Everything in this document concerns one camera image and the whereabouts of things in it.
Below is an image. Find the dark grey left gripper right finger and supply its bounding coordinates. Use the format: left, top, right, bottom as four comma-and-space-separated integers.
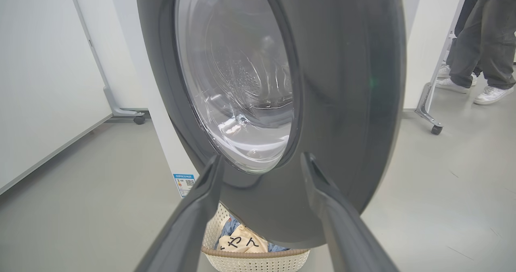
300, 152, 399, 272

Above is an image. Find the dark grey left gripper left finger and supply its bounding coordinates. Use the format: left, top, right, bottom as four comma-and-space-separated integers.
134, 155, 225, 272

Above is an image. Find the blue printed garment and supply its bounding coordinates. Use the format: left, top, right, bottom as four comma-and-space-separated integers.
214, 217, 291, 253

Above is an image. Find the cream garment with black lettering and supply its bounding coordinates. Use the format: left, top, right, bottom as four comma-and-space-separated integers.
218, 224, 268, 253

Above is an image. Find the dark grey round washer door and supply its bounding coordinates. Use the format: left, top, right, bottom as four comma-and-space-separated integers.
135, 0, 407, 249

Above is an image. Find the blue energy label sticker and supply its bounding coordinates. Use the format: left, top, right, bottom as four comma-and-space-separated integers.
173, 174, 196, 198

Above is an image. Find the cream perforated laundry basket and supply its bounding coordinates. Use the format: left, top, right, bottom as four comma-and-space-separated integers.
201, 203, 311, 272

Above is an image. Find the person in grey trousers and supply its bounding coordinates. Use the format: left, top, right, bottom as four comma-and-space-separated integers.
435, 0, 516, 105

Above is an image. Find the person in dark trousers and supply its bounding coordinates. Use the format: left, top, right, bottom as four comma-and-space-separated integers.
437, 0, 484, 79

